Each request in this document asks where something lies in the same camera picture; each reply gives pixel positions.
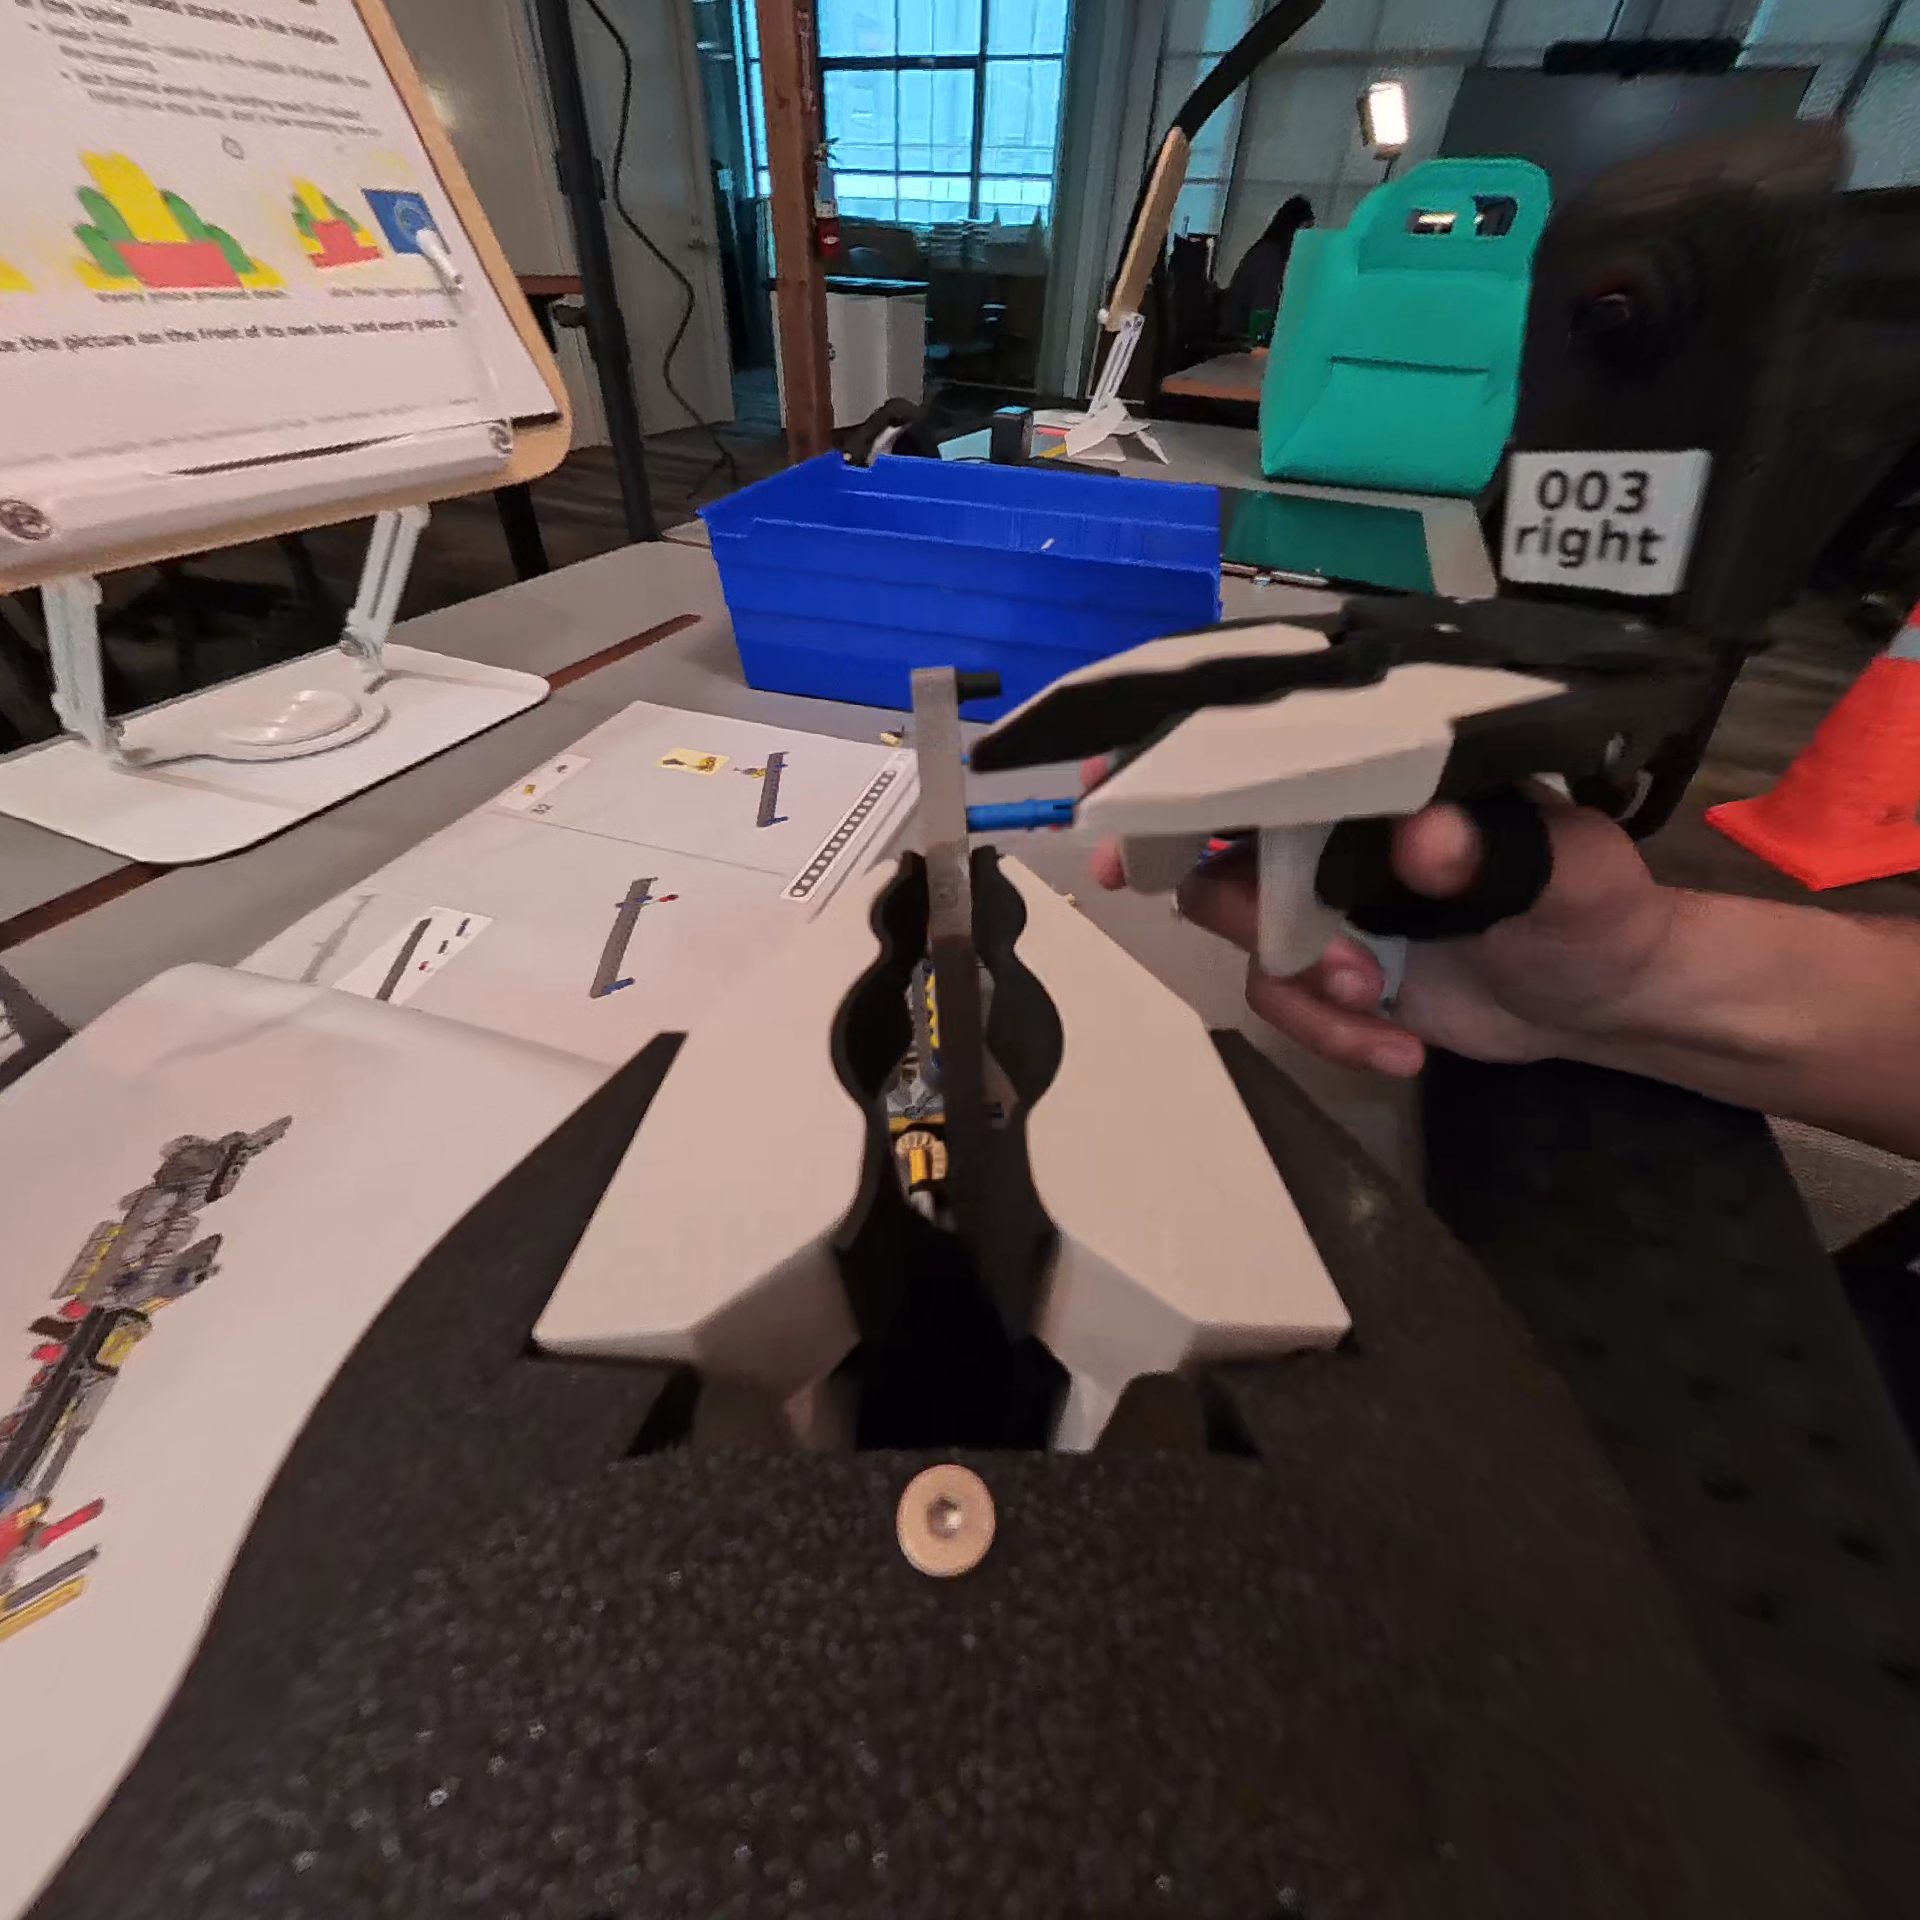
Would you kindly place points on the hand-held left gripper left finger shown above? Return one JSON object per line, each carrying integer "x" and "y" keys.
{"x": 721, "y": 1201}

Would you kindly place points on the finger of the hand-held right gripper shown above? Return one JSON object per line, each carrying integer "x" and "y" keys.
{"x": 1200, "y": 660}
{"x": 1320, "y": 743}

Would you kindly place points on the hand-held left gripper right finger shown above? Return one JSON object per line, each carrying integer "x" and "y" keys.
{"x": 1170, "y": 1201}

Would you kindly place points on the grey lego car chassis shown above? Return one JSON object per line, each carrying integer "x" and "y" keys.
{"x": 917, "y": 1108}

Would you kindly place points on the blue long lego pin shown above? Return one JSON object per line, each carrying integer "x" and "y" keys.
{"x": 1020, "y": 815}

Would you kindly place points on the long dark grey lego beam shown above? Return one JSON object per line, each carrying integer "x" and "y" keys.
{"x": 949, "y": 839}

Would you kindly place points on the person's right forearm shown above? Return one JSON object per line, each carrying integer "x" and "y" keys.
{"x": 1800, "y": 1020}

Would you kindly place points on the open lego instruction booklet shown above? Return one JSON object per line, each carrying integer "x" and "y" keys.
{"x": 376, "y": 1079}

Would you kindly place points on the person's right hand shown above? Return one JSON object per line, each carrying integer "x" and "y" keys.
{"x": 1576, "y": 960}

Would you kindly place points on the black tablet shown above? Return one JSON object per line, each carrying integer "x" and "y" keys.
{"x": 1320, "y": 539}

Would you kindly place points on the blue storage bin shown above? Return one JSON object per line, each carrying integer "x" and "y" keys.
{"x": 961, "y": 599}

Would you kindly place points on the teal felt bag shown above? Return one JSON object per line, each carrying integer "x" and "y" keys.
{"x": 1394, "y": 375}

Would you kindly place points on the small black box device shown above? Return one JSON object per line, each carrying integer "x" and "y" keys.
{"x": 1012, "y": 434}

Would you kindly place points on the small lit lamp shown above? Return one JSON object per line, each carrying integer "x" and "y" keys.
{"x": 1383, "y": 116}

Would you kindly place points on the black curved headset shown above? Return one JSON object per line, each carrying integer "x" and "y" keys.
{"x": 891, "y": 434}

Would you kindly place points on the curved wooden desk lamp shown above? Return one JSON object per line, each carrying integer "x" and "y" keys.
{"x": 1147, "y": 225}

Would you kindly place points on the orange traffic cone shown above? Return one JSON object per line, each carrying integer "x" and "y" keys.
{"x": 1845, "y": 780}

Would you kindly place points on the large paned window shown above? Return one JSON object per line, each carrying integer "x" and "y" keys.
{"x": 930, "y": 105}

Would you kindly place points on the white book stand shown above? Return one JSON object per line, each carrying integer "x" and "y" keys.
{"x": 225, "y": 780}

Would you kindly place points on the black tripod pole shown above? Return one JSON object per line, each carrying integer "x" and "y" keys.
{"x": 599, "y": 271}

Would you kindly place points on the brick picture instruction sheet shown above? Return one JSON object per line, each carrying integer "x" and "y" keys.
{"x": 225, "y": 359}

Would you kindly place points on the dark wall screen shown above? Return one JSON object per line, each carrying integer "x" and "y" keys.
{"x": 1651, "y": 112}

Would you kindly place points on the wooden post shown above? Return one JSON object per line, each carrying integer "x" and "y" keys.
{"x": 795, "y": 225}

